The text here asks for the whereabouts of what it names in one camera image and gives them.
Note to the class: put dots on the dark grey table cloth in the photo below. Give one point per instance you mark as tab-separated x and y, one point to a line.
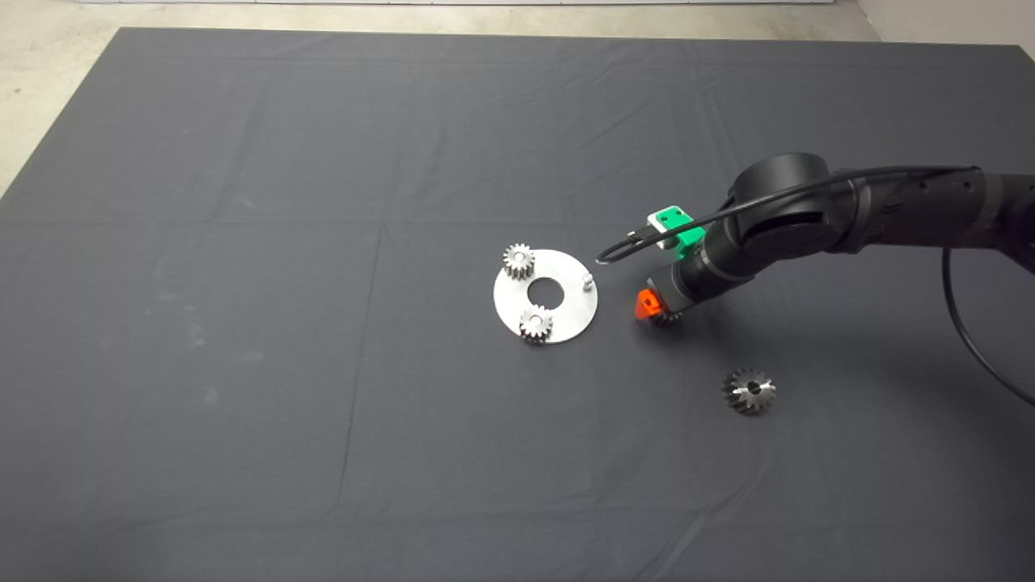
242	323

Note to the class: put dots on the round metal plate with hole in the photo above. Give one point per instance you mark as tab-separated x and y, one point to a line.
566	323

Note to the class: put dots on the larger steel bevel gear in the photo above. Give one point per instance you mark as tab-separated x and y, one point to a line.
740	398

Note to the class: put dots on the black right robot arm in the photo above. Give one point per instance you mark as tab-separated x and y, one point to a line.
914	210

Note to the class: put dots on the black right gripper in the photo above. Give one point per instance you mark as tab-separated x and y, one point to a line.
678	289

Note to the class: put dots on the small silver camera box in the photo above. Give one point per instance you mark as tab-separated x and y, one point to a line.
667	240

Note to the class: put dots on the small dark steel gear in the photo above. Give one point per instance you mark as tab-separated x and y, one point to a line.
669	318

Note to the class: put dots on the bright green camera mount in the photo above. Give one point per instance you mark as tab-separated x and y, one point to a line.
691	240

